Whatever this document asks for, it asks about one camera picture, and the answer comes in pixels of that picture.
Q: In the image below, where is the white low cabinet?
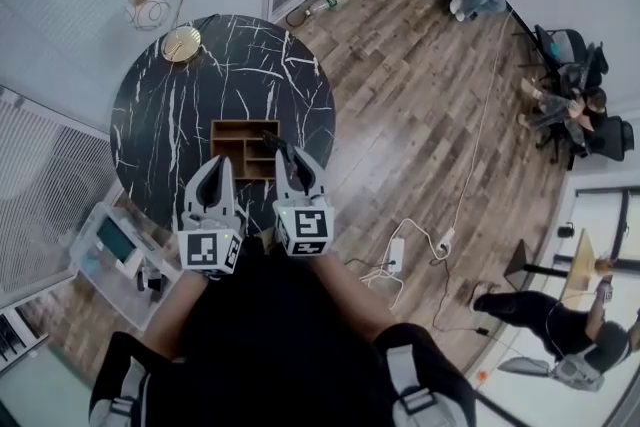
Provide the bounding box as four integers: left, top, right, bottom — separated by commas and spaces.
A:
0, 302, 51, 374

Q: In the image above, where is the white power socket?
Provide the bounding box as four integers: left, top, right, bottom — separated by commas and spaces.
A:
435, 227, 457, 252

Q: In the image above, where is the clear plastic bin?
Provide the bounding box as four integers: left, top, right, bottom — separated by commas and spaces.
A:
69, 202, 184, 331

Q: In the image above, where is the black floor cable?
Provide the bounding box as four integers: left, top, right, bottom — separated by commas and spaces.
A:
432, 257, 494, 334

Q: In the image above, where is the coiled white cable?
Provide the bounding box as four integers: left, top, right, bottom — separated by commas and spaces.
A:
358, 264, 405, 311

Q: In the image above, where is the wooden compartment tray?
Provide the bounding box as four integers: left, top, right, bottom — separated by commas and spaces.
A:
209, 118, 281, 181

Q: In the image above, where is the black folding chair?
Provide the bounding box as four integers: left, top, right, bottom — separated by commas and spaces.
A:
514, 24, 589, 71

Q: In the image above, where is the long white cable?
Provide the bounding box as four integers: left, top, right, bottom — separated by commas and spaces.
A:
452, 7, 514, 231

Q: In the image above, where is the small black object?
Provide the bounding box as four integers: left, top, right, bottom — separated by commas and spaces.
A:
261, 129, 304, 179

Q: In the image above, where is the black floor stand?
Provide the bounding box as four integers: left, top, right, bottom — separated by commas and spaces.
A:
503, 238, 571, 291

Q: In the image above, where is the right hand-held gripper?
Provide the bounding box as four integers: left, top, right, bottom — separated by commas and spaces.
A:
272, 144, 336, 259

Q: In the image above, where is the gold desk lamp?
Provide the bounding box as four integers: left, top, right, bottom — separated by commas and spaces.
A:
123, 0, 204, 64

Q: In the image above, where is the black office chair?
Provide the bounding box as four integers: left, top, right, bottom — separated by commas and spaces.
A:
549, 114, 636, 164

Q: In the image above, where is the clear plastic bottle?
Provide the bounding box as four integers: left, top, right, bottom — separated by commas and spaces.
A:
304, 0, 349, 16

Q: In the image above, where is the person's black clothing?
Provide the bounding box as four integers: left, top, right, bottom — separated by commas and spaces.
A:
88, 239, 479, 427

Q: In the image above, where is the grey shoulder strap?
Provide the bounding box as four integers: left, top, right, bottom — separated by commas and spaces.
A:
89, 357, 151, 427
384, 347, 474, 427

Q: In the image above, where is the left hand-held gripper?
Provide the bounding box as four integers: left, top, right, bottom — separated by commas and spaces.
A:
177, 153, 247, 277

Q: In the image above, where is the person's right forearm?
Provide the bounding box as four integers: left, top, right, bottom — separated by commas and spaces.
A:
309, 254, 396, 341

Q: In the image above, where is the person's left forearm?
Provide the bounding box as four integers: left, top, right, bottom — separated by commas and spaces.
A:
147, 269, 209, 359

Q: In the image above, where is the wooden board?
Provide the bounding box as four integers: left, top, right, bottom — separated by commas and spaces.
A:
562, 228, 601, 292

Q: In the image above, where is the black marble round table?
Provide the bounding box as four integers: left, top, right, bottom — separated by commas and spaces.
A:
109, 13, 336, 236

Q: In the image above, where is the white tablet device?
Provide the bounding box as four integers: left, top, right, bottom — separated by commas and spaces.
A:
94, 214, 146, 279

